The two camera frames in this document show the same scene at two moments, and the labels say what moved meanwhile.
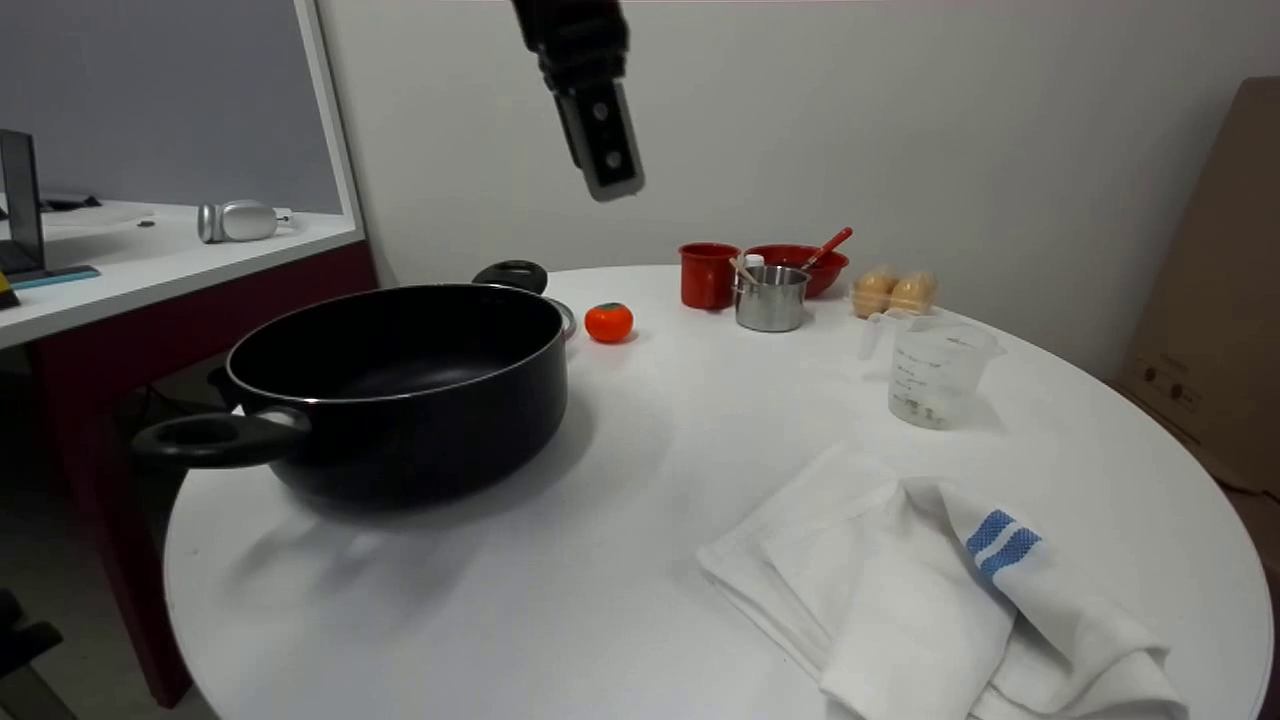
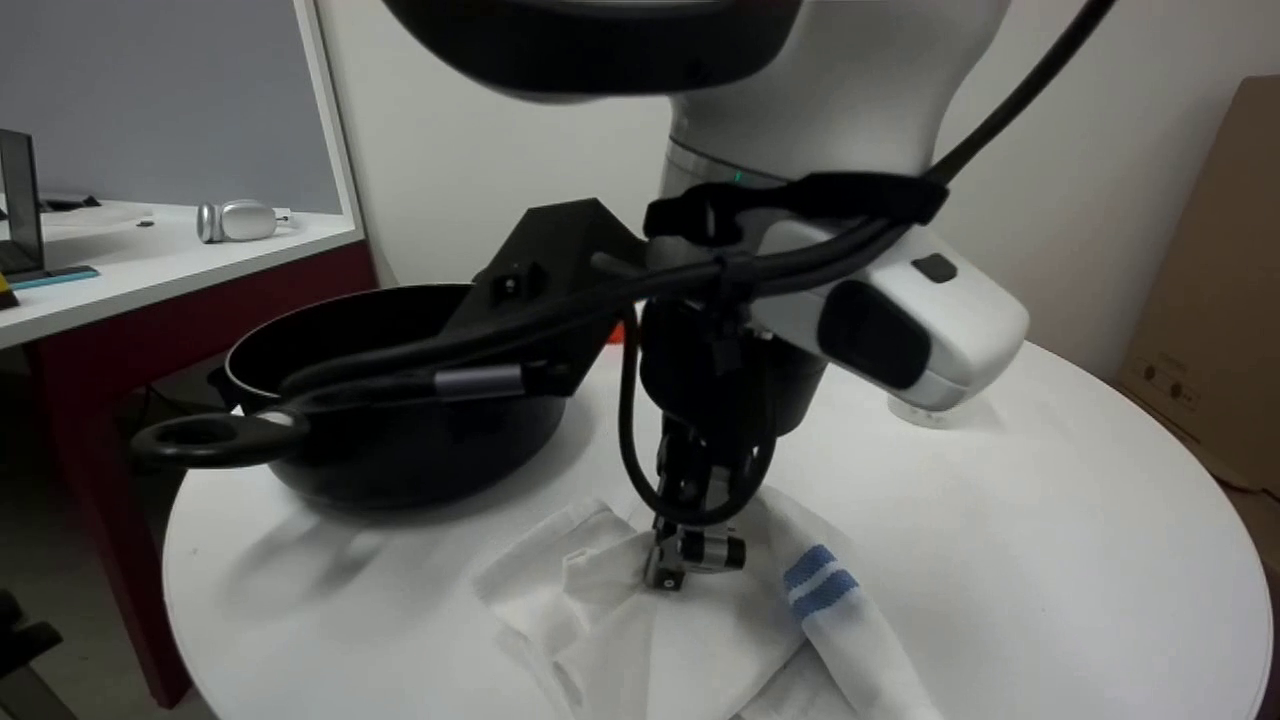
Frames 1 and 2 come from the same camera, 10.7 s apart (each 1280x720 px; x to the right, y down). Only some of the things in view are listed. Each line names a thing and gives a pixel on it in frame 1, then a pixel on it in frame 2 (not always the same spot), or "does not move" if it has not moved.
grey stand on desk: [20, 206] does not move
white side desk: [138, 309] does not move
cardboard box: [1207, 341] does not move
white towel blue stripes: [920, 603] → [784, 634]
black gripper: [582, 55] → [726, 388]
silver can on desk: [238, 218] does not move
